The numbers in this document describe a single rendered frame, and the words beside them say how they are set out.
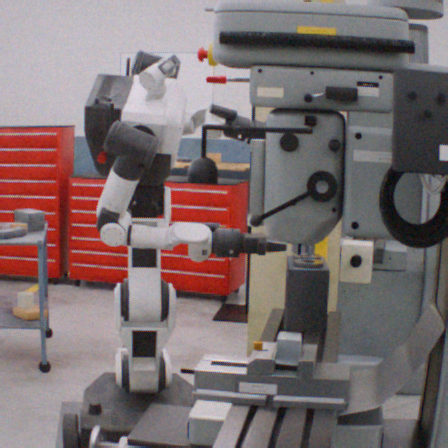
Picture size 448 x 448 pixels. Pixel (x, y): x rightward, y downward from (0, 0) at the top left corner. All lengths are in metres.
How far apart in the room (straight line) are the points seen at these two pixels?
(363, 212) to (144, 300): 0.96
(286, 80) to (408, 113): 0.37
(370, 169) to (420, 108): 0.30
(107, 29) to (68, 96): 1.17
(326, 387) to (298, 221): 0.40
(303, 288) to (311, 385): 0.62
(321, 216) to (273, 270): 1.91
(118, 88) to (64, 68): 9.26
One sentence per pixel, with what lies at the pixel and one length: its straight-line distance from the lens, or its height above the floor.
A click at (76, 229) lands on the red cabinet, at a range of 6.99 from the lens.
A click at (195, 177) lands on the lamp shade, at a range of 1.81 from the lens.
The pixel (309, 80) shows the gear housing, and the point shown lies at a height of 1.70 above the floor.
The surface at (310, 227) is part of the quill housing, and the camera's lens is 1.84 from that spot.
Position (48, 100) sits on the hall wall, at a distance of 11.77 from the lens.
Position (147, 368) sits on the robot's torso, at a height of 0.74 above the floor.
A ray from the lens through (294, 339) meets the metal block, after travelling 1.72.
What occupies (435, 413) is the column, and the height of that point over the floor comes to 0.92.
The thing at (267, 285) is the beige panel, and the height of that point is 0.80.
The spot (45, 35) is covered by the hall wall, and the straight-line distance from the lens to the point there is 11.87.
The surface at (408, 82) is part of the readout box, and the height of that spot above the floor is 1.70.
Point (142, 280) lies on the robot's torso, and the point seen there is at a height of 1.07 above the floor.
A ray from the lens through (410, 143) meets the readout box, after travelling 1.54.
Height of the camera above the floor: 1.62
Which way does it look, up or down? 8 degrees down
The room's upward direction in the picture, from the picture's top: 2 degrees clockwise
